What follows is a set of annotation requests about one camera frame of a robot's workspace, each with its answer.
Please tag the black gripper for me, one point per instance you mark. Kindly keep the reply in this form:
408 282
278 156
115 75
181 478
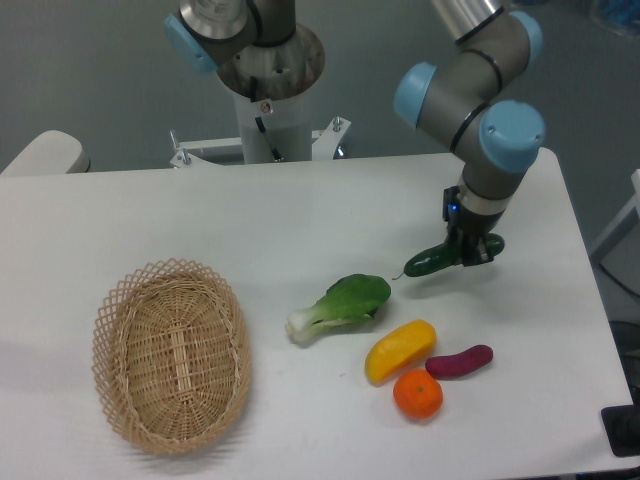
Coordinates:
469 219

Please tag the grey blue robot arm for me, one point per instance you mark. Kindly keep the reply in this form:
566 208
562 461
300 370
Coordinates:
459 106

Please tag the green bok choy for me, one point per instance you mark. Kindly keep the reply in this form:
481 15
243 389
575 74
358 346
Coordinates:
350 301

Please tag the yellow mango slice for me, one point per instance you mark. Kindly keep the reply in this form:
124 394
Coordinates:
400 348

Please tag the purple sweet potato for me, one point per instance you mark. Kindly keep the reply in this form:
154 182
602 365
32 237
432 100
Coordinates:
460 364

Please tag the orange tangerine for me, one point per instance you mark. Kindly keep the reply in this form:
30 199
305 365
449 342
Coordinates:
417 394

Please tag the black device at table edge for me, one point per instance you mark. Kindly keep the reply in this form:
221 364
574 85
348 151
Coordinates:
621 425

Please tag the clear container with blue items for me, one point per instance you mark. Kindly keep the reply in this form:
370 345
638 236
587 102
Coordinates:
617 16

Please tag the woven wicker basket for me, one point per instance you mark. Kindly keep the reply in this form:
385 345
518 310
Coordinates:
171 357

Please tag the white chair armrest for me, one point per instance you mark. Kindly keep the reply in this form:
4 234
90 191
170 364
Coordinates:
51 153

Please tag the white furniture frame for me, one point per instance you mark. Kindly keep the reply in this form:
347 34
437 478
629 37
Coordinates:
621 225

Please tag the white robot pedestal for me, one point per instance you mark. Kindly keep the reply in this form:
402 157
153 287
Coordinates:
271 89

